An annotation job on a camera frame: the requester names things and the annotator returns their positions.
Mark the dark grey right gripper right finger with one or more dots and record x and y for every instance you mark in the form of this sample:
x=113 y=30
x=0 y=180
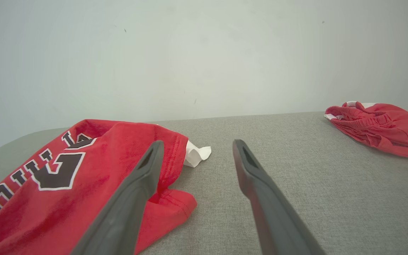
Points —
x=275 y=219

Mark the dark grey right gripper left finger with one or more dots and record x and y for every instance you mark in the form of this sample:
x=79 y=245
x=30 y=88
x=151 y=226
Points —
x=119 y=223

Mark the red jersey with white sleeves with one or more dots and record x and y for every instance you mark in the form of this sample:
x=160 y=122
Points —
x=48 y=212

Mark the red shorts with white stripe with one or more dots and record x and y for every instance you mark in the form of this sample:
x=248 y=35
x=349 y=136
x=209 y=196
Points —
x=384 y=131

